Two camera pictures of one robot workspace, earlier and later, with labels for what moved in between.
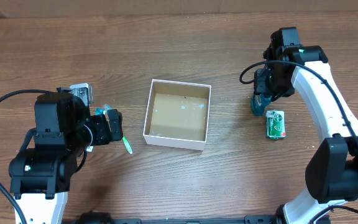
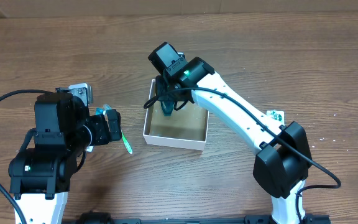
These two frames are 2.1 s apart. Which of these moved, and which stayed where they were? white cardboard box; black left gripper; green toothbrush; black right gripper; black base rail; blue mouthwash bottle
Moved: black right gripper; blue mouthwash bottle
Stayed: black base rail; white cardboard box; black left gripper; green toothbrush
